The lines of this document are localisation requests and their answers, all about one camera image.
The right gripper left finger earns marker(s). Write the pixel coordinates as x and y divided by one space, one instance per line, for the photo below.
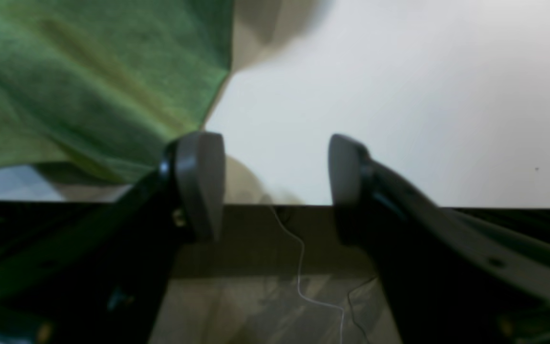
90 273

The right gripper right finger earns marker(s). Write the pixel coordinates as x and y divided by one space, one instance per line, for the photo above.
449 276

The green t-shirt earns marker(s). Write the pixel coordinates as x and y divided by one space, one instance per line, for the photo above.
106 84

